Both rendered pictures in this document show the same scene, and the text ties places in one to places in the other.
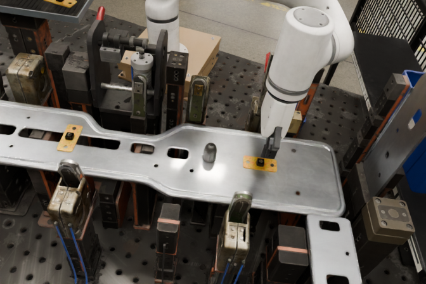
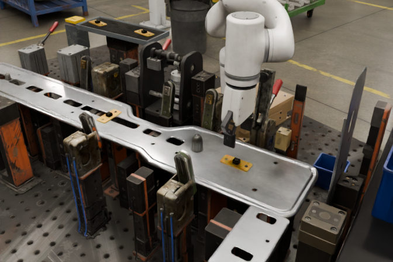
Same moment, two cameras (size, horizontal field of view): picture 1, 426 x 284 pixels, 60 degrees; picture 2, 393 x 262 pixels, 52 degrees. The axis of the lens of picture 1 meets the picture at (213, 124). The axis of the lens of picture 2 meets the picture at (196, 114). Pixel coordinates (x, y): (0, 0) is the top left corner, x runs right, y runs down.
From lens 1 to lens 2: 59 cm
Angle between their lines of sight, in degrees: 32
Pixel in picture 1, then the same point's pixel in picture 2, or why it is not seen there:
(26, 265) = (56, 211)
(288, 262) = (212, 231)
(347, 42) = (281, 41)
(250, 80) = (314, 139)
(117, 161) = (128, 134)
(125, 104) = not seen: hidden behind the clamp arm
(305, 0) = (264, 14)
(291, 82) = (231, 66)
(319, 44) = (244, 33)
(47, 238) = not seen: hidden behind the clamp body
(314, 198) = (266, 197)
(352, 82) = not seen: outside the picture
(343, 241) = (271, 231)
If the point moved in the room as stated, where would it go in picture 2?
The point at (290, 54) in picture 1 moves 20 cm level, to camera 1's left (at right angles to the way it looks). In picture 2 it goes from (227, 42) to (158, 26)
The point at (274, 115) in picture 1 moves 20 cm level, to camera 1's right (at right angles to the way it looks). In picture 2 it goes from (225, 98) to (305, 123)
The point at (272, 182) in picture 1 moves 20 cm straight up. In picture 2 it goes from (237, 177) to (241, 109)
